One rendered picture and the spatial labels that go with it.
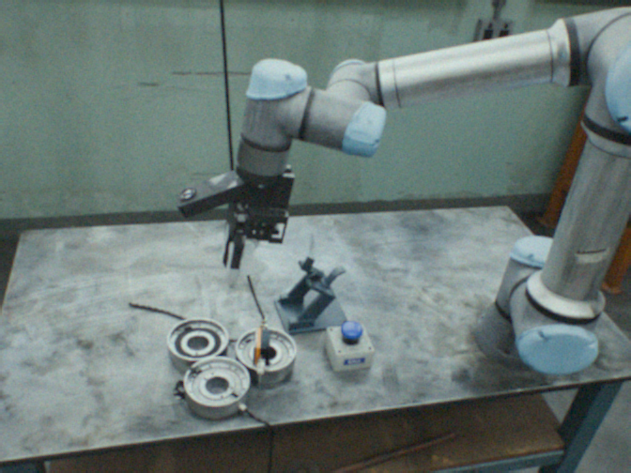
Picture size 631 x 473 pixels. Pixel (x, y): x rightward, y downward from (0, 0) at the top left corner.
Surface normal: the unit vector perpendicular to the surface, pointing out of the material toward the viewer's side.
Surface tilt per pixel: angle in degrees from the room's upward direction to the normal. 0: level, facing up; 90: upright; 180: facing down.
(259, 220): 90
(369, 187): 90
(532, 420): 0
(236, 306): 0
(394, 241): 0
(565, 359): 98
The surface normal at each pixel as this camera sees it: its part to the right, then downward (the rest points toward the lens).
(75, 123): 0.24, 0.57
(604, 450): 0.10, -0.82
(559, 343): -0.15, 0.66
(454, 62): -0.26, -0.18
